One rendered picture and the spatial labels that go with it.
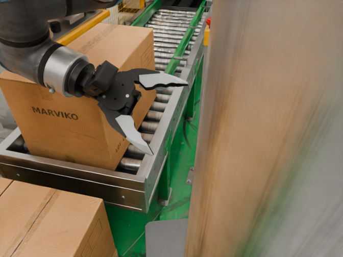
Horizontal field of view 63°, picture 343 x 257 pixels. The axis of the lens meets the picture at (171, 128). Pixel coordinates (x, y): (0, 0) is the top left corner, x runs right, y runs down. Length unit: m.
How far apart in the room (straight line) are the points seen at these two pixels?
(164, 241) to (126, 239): 0.88
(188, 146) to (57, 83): 1.64
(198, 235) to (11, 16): 0.46
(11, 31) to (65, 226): 0.75
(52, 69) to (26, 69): 0.06
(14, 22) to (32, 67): 0.08
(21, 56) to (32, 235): 0.72
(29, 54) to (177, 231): 0.56
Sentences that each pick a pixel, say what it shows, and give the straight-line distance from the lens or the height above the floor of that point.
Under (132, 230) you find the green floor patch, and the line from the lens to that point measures 1.69.
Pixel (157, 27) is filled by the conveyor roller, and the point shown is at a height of 0.54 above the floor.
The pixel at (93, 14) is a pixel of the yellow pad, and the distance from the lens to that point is 1.04.
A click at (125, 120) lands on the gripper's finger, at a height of 1.14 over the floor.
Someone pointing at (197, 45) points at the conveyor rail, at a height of 0.59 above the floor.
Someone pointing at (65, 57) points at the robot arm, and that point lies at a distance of 0.56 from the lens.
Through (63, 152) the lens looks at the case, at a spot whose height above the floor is 0.62.
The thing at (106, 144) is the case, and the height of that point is 0.72.
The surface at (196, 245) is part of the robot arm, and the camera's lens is 0.17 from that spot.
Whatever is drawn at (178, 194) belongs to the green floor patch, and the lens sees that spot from 1.81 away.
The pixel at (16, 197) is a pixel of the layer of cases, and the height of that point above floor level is 0.54.
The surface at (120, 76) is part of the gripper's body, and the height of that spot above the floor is 1.19.
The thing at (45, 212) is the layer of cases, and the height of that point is 0.54.
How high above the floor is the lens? 1.45
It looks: 40 degrees down
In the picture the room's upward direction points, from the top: straight up
